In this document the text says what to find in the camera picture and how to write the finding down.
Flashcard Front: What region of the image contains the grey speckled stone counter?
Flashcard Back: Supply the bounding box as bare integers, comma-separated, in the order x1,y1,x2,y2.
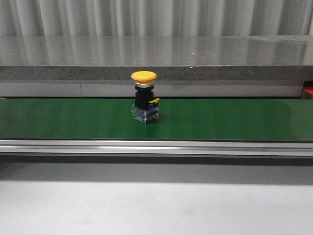
0,36,313,97

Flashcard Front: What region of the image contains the green conveyor belt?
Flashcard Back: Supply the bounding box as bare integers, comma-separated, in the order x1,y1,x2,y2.
0,98,313,142

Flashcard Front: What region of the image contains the aluminium conveyor frame rail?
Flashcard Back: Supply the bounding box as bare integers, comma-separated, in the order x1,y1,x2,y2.
0,140,313,158

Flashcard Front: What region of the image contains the white pleated curtain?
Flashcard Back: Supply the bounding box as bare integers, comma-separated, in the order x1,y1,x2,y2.
0,0,313,37

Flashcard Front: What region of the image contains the red object behind counter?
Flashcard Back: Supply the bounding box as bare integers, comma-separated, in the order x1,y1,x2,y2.
301,86,313,99

